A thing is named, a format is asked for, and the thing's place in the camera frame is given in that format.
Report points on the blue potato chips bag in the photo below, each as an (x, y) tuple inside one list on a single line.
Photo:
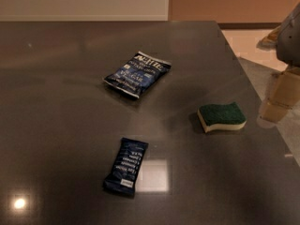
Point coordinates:
[(138, 74)]

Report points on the dark blue rxbar wrapper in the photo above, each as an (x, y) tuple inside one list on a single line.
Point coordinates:
[(126, 167)]

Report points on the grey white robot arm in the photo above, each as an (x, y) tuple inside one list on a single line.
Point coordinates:
[(283, 89)]

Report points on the green and yellow sponge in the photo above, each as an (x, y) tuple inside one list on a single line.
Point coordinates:
[(221, 117)]

